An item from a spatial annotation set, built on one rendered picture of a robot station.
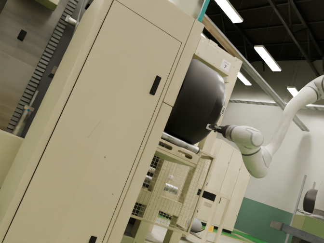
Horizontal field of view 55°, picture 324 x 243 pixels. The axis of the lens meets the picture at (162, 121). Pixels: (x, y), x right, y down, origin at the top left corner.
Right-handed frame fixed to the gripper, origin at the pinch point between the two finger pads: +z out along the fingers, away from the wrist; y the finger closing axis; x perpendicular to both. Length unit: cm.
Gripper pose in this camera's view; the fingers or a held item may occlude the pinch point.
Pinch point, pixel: (210, 127)
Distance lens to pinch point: 187.0
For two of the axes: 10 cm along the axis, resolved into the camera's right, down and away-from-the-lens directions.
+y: -8.1, -4.0, -4.2
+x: -4.2, 9.1, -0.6
